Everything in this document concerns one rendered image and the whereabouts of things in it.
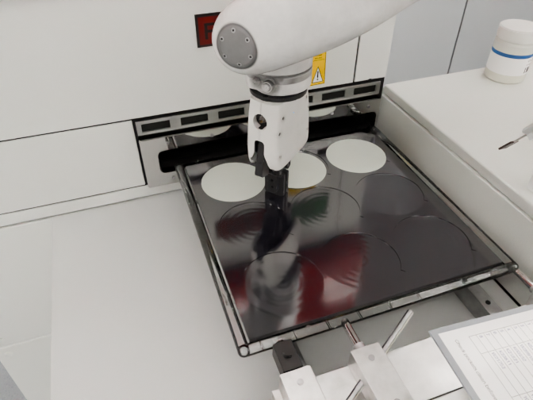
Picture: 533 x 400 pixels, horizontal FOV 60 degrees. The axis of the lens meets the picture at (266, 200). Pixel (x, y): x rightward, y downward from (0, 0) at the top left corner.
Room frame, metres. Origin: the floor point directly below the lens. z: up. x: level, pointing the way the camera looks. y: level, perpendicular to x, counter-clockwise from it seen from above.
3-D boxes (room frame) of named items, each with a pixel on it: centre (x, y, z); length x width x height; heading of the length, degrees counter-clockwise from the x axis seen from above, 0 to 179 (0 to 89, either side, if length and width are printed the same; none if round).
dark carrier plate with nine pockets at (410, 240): (0.51, -0.09, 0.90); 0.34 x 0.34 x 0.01; 19
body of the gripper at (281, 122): (0.55, -0.02, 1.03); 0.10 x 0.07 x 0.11; 150
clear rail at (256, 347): (0.34, -0.15, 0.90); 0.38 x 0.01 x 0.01; 109
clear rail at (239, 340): (0.44, 0.08, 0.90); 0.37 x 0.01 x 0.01; 19
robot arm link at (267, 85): (0.54, -0.01, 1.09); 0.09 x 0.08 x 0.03; 150
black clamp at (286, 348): (0.27, -0.02, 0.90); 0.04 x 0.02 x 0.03; 19
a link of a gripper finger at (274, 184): (0.53, -0.01, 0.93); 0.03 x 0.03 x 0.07; 60
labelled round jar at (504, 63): (0.81, -0.44, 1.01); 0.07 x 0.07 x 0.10
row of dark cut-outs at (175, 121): (0.70, 0.00, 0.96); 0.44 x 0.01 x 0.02; 109
